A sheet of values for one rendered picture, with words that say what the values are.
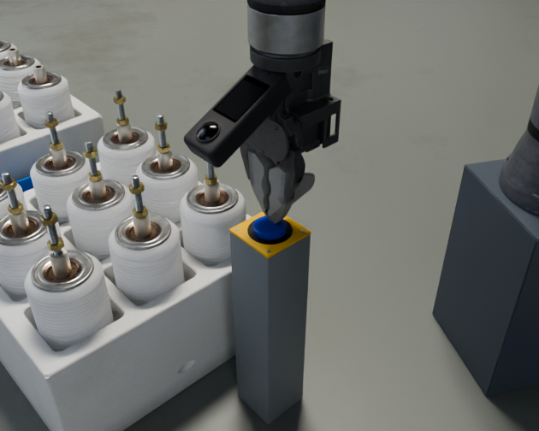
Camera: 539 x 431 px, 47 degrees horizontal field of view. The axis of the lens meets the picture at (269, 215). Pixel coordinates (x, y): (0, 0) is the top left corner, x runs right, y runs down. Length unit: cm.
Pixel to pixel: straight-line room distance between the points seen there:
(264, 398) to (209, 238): 24
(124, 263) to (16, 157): 50
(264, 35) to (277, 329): 37
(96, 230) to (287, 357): 33
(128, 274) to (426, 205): 72
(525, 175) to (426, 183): 60
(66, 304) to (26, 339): 8
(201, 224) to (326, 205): 50
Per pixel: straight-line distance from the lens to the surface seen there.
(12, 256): 89
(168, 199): 97
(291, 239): 73
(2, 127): 129
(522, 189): 86
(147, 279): 85
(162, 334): 87
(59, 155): 102
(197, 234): 90
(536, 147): 85
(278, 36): 60
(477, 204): 92
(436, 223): 132
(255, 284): 76
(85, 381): 85
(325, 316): 108
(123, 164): 105
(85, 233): 94
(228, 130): 61
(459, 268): 100
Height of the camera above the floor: 77
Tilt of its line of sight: 36 degrees down
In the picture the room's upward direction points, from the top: straight up
